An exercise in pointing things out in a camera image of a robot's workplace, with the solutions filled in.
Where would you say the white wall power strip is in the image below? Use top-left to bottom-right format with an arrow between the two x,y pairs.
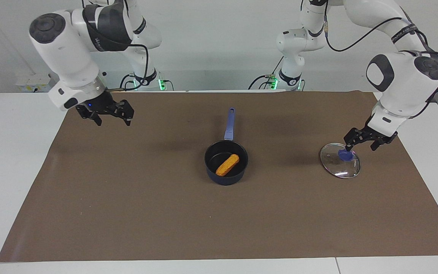
15,74 -> 58,93

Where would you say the brown table mat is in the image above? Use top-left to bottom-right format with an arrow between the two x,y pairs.
0,91 -> 438,263

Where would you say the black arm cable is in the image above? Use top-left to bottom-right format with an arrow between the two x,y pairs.
322,0 -> 438,119
105,43 -> 150,92

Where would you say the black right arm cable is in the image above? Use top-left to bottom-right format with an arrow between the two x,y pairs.
105,43 -> 150,92

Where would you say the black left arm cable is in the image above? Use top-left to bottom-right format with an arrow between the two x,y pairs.
322,0 -> 438,119

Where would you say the dark blue saucepan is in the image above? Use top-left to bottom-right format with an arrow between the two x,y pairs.
204,107 -> 249,186

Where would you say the yellow corn cob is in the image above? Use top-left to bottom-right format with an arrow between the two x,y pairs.
216,153 -> 240,177

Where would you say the glass lid with blue knob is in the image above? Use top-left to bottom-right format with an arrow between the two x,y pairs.
319,143 -> 361,179

